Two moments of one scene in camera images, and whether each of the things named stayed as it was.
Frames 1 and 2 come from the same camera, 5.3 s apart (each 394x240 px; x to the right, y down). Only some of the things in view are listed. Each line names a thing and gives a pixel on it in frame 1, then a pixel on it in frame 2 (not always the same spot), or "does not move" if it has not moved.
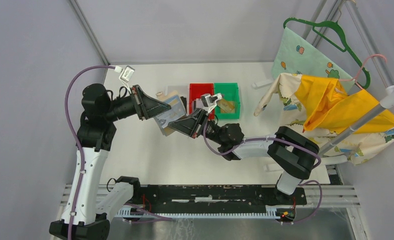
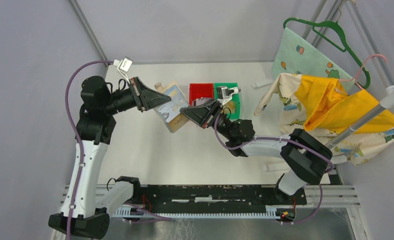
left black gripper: (146, 106) -> (147, 98)
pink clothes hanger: (357, 74) does not move
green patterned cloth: (296, 53) does not move
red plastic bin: (197, 89) does not move
